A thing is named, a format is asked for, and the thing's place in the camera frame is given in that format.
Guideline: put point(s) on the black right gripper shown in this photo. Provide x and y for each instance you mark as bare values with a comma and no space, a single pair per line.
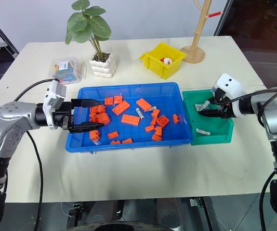
223,106

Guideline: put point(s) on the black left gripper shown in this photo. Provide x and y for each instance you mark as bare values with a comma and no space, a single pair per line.
62,116

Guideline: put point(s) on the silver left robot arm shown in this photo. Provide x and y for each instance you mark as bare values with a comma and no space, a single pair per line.
7,130

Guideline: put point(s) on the green plastic bin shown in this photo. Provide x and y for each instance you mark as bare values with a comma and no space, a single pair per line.
210,140

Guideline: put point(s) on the blue plastic bin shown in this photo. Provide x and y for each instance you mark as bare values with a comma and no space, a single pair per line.
128,149

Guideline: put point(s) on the yellow plastic bin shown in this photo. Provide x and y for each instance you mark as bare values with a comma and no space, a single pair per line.
163,68

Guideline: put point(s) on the orange toy brick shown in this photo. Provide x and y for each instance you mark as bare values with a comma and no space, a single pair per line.
149,128
155,113
156,137
112,135
118,99
127,141
103,118
121,107
175,118
115,142
154,121
162,121
98,109
92,117
158,130
143,104
109,101
95,135
130,119

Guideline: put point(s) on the silver battery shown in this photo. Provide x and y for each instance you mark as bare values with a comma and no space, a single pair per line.
150,108
202,105

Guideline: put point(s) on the grey brick in green tray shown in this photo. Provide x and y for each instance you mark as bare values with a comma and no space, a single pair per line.
203,132

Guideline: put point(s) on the clear box of colourful pieces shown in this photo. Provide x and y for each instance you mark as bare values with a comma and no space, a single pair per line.
67,71

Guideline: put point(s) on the white bubbly plant pot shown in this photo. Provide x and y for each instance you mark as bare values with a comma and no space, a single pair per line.
103,68

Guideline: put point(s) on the grey brick in blue tray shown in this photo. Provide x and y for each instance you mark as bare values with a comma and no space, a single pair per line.
140,113

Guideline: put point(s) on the wooden branch stand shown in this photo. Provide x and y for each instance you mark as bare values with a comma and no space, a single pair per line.
193,54

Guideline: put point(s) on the small white red toy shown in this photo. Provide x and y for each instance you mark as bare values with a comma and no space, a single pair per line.
166,61

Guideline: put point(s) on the green leafy plant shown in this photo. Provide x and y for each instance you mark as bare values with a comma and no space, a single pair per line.
87,22

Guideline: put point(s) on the dark glossy panel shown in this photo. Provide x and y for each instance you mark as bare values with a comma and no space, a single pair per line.
258,26

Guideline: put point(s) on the metal table clamp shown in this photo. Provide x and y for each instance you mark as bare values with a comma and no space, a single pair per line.
196,202

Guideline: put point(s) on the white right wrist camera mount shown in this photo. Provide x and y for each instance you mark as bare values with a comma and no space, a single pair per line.
229,84

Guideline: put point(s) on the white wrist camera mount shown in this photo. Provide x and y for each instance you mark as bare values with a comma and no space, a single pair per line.
229,84
56,92

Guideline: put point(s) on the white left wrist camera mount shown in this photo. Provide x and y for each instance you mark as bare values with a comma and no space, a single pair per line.
56,92

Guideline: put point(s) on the dark metal frame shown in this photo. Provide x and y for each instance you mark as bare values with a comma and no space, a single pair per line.
7,38

